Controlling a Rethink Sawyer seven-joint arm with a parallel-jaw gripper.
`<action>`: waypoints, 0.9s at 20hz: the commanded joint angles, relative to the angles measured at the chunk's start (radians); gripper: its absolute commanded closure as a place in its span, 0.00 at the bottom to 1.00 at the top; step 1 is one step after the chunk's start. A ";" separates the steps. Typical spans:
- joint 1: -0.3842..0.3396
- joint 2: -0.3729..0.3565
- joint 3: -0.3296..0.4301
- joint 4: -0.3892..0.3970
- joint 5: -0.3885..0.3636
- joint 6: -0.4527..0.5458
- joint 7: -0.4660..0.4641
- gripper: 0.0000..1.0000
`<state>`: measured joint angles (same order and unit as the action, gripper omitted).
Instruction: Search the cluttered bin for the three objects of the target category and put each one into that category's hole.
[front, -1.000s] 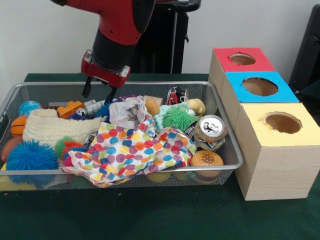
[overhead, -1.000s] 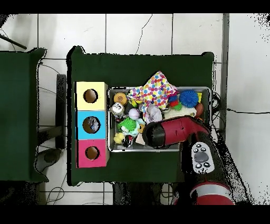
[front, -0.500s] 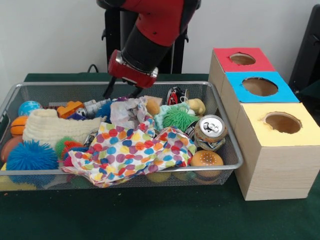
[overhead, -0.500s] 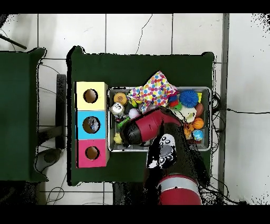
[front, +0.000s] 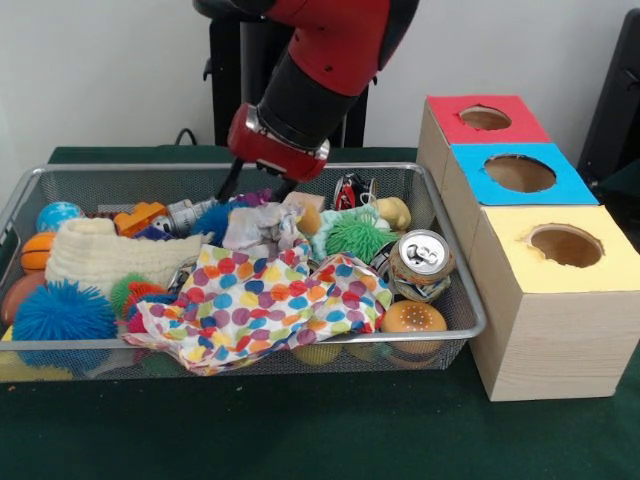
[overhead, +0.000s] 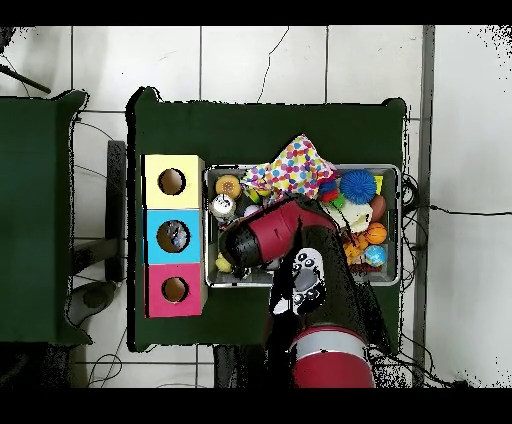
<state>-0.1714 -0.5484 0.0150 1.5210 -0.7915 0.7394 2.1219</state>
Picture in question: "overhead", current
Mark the polka dot cloth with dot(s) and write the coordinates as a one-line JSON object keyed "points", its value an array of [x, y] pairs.
{"points": [[292, 168]]}

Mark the multicoloured spiky caterpillar toy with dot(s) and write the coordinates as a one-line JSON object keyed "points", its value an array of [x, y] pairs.
{"points": [[328, 190]]}

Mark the cream knitted cloth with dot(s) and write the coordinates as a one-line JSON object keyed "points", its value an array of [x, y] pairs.
{"points": [[356, 216]]}

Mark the blue spiky rubber ball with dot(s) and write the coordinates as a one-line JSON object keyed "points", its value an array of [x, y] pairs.
{"points": [[358, 186]]}

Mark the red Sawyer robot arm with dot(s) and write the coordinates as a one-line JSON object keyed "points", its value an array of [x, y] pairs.
{"points": [[276, 228]]}

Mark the wooden box with three holes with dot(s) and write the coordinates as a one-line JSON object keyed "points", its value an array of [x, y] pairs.
{"points": [[173, 218]]}

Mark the shallow clear mesh bin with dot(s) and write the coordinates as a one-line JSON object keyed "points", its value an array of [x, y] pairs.
{"points": [[384, 276]]}

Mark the crushed silver drink can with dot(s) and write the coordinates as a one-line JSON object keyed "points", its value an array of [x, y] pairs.
{"points": [[222, 206]]}

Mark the orange ball with cream dots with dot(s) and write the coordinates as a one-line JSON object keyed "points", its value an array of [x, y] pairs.
{"points": [[228, 186]]}

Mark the yellow rubber duck toy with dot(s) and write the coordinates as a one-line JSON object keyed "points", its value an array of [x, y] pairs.
{"points": [[222, 264]]}

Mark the dark green table cloth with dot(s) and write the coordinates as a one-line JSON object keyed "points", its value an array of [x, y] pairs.
{"points": [[280, 128], [40, 200]]}

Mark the small orange basketball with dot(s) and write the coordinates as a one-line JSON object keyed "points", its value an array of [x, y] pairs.
{"points": [[376, 234]]}

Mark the black panel stand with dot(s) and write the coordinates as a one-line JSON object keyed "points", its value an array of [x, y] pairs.
{"points": [[117, 208]]}

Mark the grey stand base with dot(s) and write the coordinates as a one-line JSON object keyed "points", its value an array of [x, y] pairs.
{"points": [[98, 298]]}

